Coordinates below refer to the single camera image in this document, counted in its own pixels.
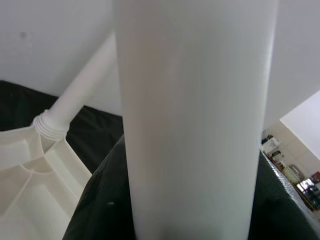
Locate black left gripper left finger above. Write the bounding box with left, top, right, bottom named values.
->
left=63, top=133, right=137, bottom=240

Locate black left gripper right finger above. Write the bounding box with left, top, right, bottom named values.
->
left=246, top=149, right=320, bottom=240

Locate white plastic children table top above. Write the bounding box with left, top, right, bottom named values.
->
left=0, top=124, right=93, bottom=240

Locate white plastic table leg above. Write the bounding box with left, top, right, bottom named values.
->
left=112, top=0, right=280, bottom=240
left=33, top=32, right=118, bottom=142

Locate cluttered storage shelf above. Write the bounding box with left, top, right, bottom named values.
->
left=259, top=128, right=320, bottom=213

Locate black tablecloth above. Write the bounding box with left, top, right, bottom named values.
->
left=0, top=79, right=125, bottom=177

